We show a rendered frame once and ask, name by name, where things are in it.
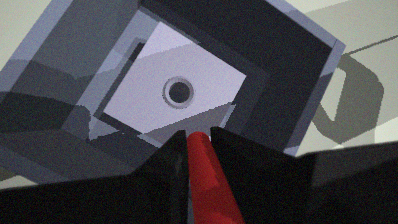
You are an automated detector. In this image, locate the light grey square plate with hole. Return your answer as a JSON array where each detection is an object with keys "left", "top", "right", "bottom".
[{"left": 104, "top": 22, "right": 246, "bottom": 144}]

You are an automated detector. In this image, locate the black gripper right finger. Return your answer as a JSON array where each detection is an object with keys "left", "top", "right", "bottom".
[{"left": 210, "top": 126, "right": 398, "bottom": 224}]

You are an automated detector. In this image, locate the red peg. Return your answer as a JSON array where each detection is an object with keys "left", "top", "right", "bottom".
[{"left": 187, "top": 131, "right": 245, "bottom": 224}]

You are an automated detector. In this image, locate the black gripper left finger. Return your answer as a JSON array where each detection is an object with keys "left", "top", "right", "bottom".
[{"left": 0, "top": 130, "right": 189, "bottom": 224}]

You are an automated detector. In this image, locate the dark grey open box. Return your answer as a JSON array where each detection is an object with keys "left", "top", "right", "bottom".
[{"left": 0, "top": 0, "right": 347, "bottom": 185}]

